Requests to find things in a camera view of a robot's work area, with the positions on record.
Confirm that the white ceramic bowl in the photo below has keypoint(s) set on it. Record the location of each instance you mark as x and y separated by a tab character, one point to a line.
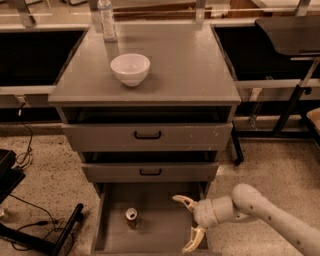
130	69

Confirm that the grey drawer cabinet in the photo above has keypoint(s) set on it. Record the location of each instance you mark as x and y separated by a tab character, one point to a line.
154	106

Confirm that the grey drawer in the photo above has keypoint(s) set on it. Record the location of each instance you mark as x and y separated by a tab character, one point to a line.
150	172
147	137
164	224

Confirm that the grey top drawer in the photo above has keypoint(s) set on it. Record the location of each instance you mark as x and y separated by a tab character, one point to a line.
147	137

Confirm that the orange soda can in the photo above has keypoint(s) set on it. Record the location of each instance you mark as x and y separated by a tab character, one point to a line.
132	218

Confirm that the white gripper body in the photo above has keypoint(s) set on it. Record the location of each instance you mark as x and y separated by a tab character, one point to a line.
204	213

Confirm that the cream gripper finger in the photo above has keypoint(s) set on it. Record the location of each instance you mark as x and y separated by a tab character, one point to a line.
196	236
186	201

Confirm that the grey bottom drawer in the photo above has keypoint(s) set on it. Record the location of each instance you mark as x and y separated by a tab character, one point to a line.
164	224

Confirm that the black stand base left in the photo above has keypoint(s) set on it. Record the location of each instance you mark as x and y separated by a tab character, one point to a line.
23	214

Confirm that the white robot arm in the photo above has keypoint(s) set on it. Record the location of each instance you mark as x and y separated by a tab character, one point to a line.
244	204

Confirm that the grey middle drawer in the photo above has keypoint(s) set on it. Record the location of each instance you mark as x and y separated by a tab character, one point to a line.
150	172

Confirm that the clear plastic water bottle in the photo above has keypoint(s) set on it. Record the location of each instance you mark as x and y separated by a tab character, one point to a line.
106	16

